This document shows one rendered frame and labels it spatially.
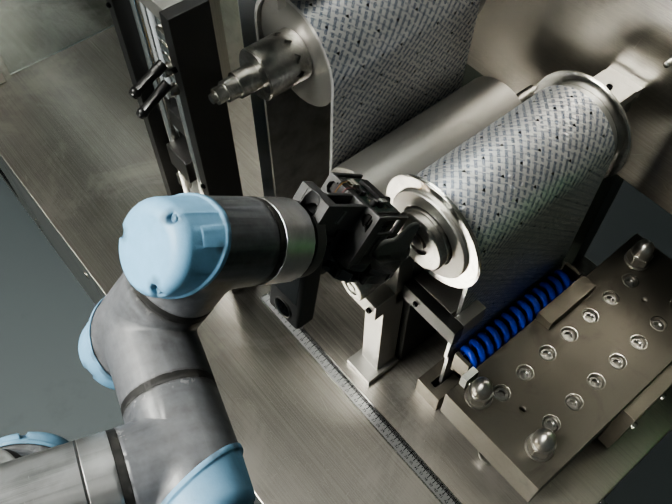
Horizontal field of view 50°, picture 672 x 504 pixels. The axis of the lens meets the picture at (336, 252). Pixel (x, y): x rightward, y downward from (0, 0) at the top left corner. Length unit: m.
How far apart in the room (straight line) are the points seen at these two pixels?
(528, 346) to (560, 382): 0.06
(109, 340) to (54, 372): 1.64
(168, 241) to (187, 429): 0.14
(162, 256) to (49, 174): 0.91
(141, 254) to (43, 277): 1.89
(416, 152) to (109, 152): 0.69
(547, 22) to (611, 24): 0.10
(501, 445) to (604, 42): 0.51
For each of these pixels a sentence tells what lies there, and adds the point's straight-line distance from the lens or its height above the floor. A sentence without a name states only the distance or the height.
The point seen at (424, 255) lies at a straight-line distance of 0.80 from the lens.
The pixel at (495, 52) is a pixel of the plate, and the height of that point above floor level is 1.19.
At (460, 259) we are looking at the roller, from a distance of 0.78.
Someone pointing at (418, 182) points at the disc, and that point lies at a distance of 0.77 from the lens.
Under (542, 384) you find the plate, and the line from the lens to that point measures 0.99.
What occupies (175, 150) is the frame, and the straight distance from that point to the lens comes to 1.01.
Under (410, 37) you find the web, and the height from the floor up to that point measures 1.35.
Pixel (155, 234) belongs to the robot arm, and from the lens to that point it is 0.52.
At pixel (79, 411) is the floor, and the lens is 2.16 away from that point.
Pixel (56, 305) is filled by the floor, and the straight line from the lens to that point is 2.35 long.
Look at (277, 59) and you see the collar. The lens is 0.83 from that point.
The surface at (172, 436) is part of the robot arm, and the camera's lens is 0.54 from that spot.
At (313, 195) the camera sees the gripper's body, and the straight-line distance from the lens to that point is 0.63.
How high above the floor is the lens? 1.91
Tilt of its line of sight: 56 degrees down
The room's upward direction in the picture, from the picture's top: straight up
